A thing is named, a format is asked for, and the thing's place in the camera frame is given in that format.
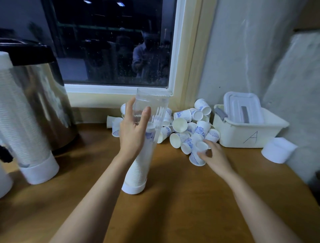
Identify person's left hand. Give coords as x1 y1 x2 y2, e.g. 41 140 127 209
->
118 97 152 161

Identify person's right hand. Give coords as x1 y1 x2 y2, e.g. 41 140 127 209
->
197 140 235 178

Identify single blue-printed paper cup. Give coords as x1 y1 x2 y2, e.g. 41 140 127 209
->
189 140 209 167

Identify nested stack of paper cups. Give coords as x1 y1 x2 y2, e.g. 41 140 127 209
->
0 67 51 168
124 125 158 185

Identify pile of paper cups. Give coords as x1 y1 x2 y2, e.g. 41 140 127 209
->
106 98 221 156

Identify white tube cap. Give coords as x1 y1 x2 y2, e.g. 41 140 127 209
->
0 51 13 71

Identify person's right forearm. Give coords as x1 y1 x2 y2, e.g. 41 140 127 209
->
222 170 303 243

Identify person's left forearm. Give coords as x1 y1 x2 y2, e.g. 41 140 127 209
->
50 153 138 243

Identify translucent plastic box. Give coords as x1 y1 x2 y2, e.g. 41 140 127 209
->
213 104 290 148

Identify white plastic lid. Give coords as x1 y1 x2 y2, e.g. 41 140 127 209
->
223 91 265 125

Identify stainless steel water dispenser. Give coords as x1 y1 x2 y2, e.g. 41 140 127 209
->
0 39 79 163

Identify white framed window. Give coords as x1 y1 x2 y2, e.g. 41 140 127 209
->
0 0 218 109

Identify brown wooden wall cabinet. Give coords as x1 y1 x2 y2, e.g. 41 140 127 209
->
295 0 320 32

